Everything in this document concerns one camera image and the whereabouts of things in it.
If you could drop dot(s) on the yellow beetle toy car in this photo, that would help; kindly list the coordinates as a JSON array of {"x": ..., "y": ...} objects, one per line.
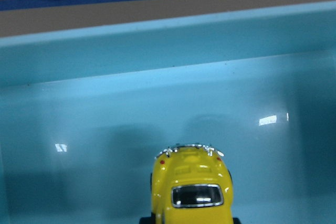
[{"x": 190, "y": 183}]

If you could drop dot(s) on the light blue plastic bin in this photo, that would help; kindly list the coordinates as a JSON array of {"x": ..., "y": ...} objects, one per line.
[{"x": 85, "y": 111}]

